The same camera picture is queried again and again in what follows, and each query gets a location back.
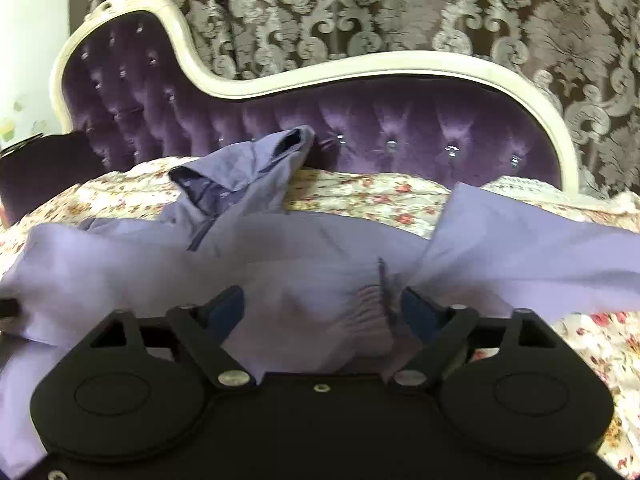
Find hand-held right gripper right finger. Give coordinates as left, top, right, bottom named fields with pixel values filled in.
left=389, top=286, right=553, bottom=393

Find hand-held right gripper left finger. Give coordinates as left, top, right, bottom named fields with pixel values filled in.
left=89, top=285, right=258, bottom=392

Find lavender pants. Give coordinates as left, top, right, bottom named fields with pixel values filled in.
left=0, top=125, right=640, bottom=480

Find floral printed blanket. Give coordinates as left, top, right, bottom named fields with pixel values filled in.
left=0, top=157, right=640, bottom=480

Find white lace sofa cover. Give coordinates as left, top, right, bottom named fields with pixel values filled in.
left=492, top=174, right=640, bottom=213

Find brown damask curtain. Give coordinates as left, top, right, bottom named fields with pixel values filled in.
left=85, top=0, right=640, bottom=201

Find purple tufted sofa white frame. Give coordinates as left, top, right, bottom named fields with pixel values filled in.
left=0, top=0, right=581, bottom=226

